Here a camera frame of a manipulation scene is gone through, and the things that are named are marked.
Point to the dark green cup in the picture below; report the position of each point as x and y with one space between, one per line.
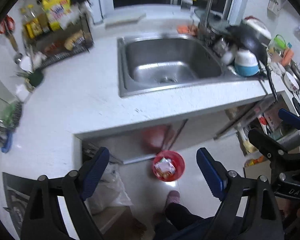
35 78

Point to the black wire rack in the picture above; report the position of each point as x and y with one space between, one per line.
59 45

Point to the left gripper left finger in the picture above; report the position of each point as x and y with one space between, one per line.
43 218

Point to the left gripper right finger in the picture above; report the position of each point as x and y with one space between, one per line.
248 208

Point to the red handled scissors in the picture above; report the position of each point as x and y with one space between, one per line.
7 28

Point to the yellow box on rack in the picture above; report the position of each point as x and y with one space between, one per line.
56 10

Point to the chrome faucet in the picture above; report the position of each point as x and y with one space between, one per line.
205 5

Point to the stainless steel sink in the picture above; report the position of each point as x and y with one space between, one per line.
154 62

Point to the person's dark trouser leg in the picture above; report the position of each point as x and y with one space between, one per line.
179 223

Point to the white plastic bag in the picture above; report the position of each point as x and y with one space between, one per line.
110 191

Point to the blue white bowl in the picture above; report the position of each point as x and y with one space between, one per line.
246 63

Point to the pink slipper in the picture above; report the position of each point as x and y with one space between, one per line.
172 197

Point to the orange shrimp pile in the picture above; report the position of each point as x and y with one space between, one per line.
188 30

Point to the black wok pan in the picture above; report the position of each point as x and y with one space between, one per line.
245 38

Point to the red trash bin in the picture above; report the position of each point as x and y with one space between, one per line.
168 166

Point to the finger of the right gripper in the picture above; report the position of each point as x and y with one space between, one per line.
268 146
289 118

